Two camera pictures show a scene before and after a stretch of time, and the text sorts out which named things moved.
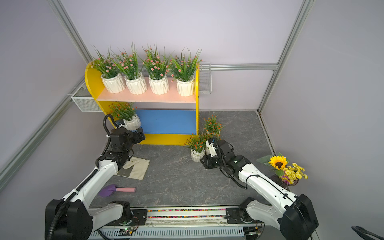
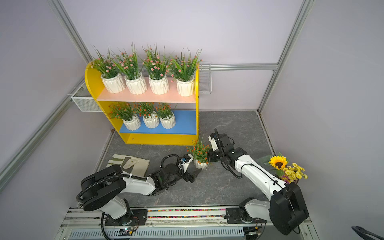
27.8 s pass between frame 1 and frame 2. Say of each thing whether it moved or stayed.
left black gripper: moved
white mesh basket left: stayed
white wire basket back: stayed
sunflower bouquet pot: stayed
